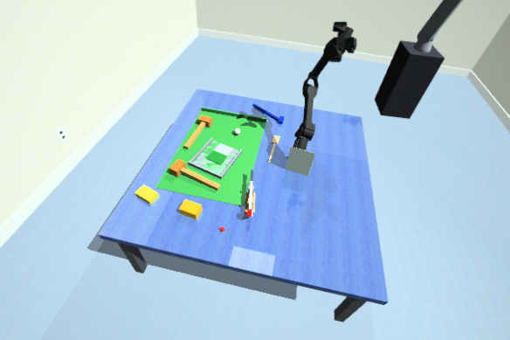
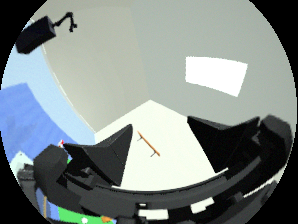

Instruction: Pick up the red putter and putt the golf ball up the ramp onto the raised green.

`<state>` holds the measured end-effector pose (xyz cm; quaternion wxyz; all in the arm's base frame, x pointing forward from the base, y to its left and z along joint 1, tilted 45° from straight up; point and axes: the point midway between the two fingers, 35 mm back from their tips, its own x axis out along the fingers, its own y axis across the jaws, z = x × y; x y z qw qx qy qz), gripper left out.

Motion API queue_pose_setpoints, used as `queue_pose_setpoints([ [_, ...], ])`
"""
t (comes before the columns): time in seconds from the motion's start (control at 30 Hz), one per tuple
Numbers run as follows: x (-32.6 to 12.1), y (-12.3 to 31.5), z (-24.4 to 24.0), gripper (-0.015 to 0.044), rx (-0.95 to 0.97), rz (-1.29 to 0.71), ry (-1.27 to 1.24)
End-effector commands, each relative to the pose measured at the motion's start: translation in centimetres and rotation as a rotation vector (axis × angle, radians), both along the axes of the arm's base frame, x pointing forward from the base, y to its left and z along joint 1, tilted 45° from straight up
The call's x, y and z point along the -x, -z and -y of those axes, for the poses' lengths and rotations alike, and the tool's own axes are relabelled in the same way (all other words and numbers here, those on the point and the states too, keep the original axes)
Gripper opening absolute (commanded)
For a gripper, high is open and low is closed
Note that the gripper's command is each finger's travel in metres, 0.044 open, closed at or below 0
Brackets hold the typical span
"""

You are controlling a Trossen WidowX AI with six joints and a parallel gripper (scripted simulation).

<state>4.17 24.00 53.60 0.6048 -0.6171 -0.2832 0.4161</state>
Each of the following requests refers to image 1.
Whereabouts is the blue golf putter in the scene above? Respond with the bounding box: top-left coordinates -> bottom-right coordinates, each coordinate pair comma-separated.
253,104 -> 284,124

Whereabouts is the green flat mat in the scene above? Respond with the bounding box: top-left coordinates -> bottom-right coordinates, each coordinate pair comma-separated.
155,110 -> 266,206

